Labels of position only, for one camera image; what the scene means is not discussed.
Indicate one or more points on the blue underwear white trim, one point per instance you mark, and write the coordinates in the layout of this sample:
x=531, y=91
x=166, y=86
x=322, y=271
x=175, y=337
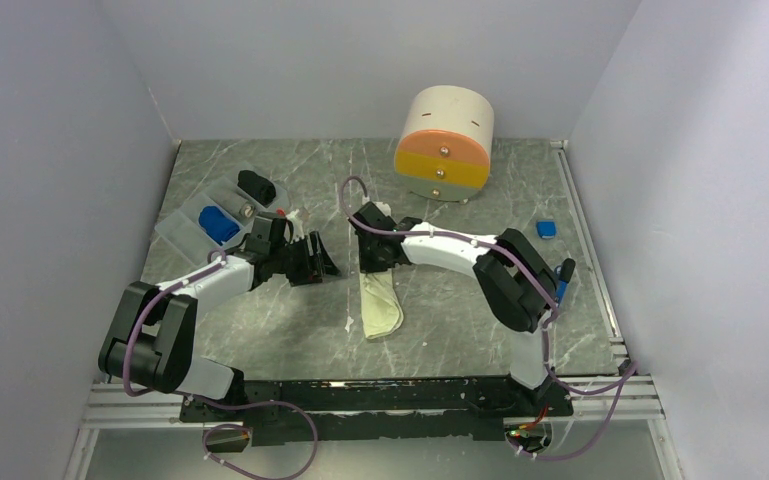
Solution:
x=218, y=226

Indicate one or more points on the cream yellow cloth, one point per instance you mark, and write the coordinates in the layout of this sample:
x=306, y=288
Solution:
x=381, y=311

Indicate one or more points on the round drawer cabinet orange yellow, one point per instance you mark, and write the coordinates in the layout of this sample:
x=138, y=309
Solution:
x=444, y=152

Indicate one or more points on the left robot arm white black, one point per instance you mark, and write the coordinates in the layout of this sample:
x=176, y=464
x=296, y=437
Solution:
x=150, y=342

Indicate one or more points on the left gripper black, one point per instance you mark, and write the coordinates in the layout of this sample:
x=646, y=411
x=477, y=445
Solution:
x=314, y=267

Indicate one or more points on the black rolled sock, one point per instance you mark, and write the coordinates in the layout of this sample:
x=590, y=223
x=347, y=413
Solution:
x=259, y=188

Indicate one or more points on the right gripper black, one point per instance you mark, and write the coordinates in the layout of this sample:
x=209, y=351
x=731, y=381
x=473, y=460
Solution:
x=366, y=265

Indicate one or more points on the clear plastic compartment tray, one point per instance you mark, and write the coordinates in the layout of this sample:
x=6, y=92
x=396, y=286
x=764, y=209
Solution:
x=180, y=229

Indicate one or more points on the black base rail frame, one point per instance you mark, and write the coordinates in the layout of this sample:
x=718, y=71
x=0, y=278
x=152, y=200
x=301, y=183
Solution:
x=477, y=407

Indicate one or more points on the small blue block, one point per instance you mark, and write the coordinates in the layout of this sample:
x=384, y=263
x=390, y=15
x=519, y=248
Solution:
x=546, y=229

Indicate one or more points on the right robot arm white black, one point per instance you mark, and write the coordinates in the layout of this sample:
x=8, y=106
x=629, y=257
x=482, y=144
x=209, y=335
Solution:
x=519, y=286

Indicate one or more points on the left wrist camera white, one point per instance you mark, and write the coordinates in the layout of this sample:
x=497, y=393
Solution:
x=296, y=220

